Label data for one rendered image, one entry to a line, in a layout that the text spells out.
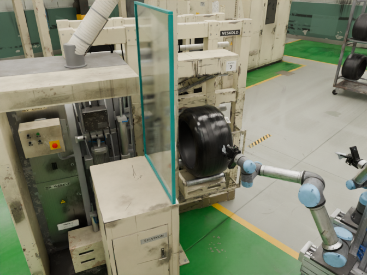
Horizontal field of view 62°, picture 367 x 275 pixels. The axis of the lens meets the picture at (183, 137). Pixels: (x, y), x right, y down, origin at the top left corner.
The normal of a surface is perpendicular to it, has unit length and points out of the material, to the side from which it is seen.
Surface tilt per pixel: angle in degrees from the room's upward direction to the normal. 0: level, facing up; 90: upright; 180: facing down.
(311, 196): 83
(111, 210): 0
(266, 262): 0
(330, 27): 90
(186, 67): 90
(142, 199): 0
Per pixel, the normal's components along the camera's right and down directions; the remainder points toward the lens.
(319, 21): -0.72, 0.33
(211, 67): 0.37, 0.44
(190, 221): 0.00, -0.88
